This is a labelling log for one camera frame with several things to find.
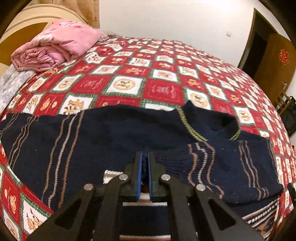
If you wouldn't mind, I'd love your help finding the beige floral curtain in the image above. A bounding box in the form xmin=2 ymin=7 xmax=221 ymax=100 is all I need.
xmin=28 ymin=0 xmax=100 ymax=28

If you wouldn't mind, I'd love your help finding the brown wooden door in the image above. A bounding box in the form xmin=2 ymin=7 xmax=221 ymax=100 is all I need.
xmin=238 ymin=9 xmax=295 ymax=104

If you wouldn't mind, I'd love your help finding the cream and brown headboard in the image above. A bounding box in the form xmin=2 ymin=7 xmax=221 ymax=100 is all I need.
xmin=1 ymin=4 xmax=86 ymax=75

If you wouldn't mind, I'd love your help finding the wooden chair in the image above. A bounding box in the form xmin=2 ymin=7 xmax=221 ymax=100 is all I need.
xmin=273 ymin=90 xmax=291 ymax=115

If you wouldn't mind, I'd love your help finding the black bag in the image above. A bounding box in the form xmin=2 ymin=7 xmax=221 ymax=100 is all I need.
xmin=280 ymin=96 xmax=296 ymax=137

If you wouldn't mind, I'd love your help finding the folded pink quilt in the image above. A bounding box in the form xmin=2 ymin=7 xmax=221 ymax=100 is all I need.
xmin=11 ymin=19 xmax=102 ymax=72

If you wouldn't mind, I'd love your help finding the grey floral pillow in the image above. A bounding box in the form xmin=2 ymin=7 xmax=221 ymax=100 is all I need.
xmin=0 ymin=64 xmax=36 ymax=114

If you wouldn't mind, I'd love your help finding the navy striped knit sweater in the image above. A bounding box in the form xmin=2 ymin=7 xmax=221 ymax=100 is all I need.
xmin=1 ymin=101 xmax=283 ymax=240

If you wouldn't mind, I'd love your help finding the red checkered bear bedspread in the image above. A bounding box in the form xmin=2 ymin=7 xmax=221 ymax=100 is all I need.
xmin=1 ymin=36 xmax=295 ymax=240

